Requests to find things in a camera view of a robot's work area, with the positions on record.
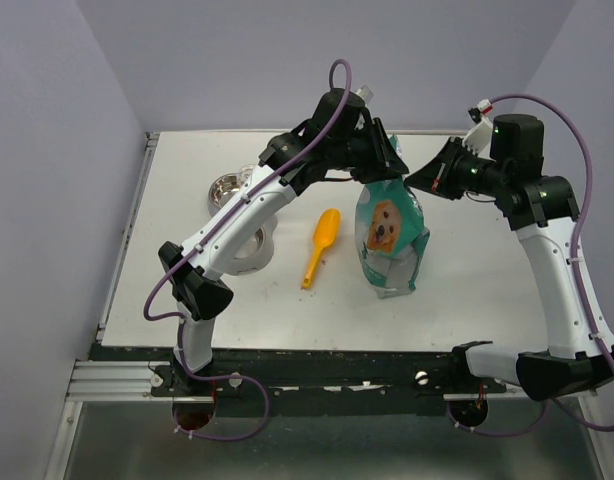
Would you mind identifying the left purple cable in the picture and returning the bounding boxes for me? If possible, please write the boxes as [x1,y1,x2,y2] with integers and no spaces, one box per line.
[142,59,353,442]

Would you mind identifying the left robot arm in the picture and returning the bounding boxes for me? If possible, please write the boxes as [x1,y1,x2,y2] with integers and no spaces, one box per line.
[158,86,408,395]

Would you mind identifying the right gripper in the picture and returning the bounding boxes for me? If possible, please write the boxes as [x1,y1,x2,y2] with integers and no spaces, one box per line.
[403,136,508,200]

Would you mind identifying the aluminium frame profile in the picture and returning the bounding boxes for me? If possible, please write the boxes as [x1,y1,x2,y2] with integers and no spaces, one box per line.
[66,360,528,403]

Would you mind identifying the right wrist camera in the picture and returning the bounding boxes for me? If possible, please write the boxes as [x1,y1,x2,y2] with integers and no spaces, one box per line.
[463,99,493,154]

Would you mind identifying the yellow plastic scoop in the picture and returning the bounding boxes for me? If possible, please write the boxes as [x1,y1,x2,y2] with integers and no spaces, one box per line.
[301,208,341,289]

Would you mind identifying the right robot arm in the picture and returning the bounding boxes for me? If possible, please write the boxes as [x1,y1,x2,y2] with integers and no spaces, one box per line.
[405,114,614,401]

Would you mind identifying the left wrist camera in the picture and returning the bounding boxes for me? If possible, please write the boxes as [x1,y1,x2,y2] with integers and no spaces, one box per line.
[355,85,374,105]

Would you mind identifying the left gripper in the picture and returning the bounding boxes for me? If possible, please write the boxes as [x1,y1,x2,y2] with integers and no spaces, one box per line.
[327,117,410,185]

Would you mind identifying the green pet food bag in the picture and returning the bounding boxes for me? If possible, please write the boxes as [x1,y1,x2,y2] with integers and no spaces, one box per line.
[354,133,432,300]

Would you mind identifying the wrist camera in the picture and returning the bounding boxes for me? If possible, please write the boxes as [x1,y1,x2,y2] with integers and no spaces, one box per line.
[463,99,493,154]
[355,85,374,105]

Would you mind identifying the grey double bowl feeder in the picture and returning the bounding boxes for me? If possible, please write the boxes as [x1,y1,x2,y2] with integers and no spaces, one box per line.
[205,164,279,276]

